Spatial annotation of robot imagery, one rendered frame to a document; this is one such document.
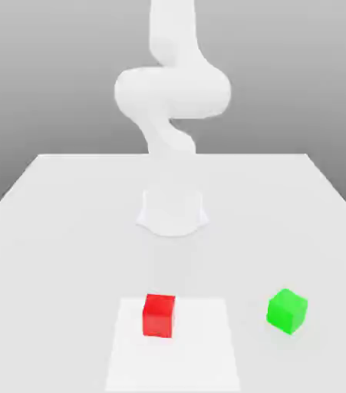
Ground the small green cube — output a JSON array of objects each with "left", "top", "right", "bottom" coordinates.
[{"left": 265, "top": 288, "right": 309, "bottom": 335}]

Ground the small red cube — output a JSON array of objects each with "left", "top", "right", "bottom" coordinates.
[{"left": 142, "top": 293, "right": 176, "bottom": 339}]

